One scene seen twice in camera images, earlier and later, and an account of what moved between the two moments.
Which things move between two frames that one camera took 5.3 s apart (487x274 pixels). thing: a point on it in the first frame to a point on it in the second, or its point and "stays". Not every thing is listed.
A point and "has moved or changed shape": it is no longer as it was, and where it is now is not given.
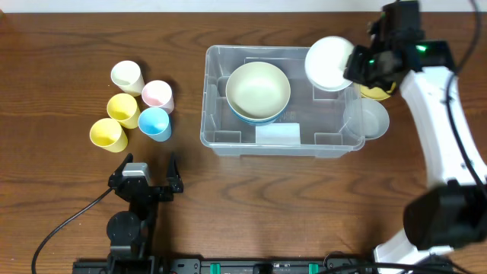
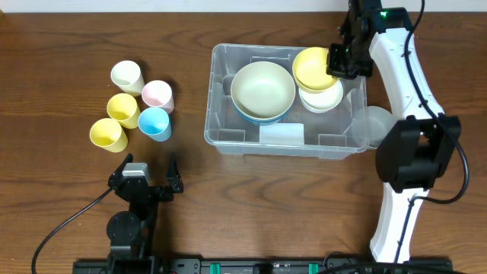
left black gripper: x=151 y=191 stays
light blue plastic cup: x=156 y=123 stays
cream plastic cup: x=127 y=75 stays
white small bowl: x=325 y=62 to x=322 y=102
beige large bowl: x=258 y=90 has moved or changed shape
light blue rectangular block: x=278 y=134 stays
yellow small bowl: x=376 y=93 to x=309 y=70
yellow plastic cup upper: x=123 y=108 stays
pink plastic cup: x=157 y=93 stays
